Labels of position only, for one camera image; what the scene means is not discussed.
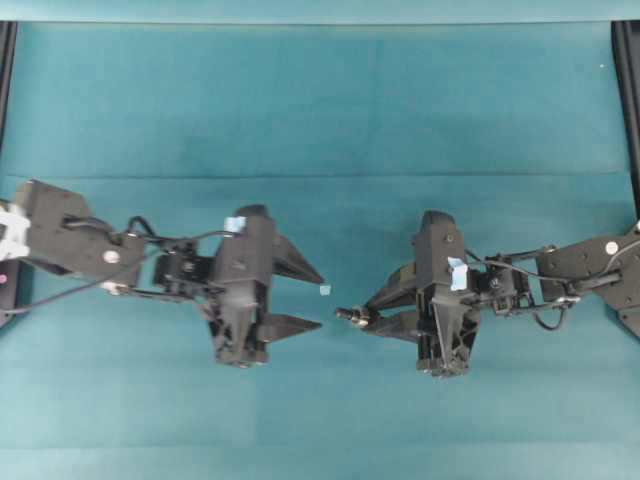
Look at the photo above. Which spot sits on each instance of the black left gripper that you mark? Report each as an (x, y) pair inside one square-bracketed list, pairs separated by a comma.
[(239, 325)]

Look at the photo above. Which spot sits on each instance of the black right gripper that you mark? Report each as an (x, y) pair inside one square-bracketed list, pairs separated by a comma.
[(448, 312)]

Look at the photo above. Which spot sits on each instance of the dark threaded metal shaft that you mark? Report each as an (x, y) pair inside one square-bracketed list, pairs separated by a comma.
[(345, 313)]

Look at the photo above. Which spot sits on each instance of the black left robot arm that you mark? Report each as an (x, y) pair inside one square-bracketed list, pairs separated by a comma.
[(53, 229)]

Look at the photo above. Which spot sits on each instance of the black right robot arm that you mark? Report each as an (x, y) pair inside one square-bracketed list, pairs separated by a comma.
[(559, 277)]

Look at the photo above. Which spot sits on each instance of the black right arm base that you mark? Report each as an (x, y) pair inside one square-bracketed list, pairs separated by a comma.
[(621, 294)]

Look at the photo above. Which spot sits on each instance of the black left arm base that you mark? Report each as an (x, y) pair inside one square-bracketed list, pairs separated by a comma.
[(16, 287)]

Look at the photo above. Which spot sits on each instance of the teal table cloth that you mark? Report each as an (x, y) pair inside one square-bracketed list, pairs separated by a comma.
[(348, 119)]

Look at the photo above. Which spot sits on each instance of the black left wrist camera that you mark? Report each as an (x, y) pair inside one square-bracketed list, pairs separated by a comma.
[(245, 261)]

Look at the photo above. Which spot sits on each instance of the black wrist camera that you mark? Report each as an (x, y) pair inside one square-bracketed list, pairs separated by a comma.
[(245, 261), (440, 255)]

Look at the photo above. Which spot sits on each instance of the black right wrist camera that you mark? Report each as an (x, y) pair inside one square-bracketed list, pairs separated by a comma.
[(440, 255)]

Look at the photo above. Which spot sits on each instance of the black right frame rail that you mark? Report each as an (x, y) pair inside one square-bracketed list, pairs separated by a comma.
[(625, 48)]

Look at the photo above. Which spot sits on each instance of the black frame rail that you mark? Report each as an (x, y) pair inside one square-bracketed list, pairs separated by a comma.
[(9, 31), (625, 48)]

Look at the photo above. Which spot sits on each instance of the black left frame rail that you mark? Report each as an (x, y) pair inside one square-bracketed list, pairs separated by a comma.
[(9, 31)]

